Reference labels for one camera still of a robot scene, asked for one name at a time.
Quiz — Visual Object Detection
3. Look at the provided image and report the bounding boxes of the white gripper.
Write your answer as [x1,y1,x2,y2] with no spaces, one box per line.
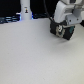
[54,1,84,26]

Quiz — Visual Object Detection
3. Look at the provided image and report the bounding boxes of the black kcup holder box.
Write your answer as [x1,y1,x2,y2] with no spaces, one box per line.
[50,23,75,40]

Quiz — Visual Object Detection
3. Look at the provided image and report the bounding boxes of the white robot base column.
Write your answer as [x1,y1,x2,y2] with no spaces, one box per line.
[20,0,32,20]

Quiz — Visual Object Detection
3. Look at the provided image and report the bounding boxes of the dark equipment with blue lights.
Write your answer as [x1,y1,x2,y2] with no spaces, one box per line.
[0,14,21,24]

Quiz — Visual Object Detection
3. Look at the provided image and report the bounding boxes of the black cable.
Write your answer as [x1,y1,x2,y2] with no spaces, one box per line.
[41,0,56,21]

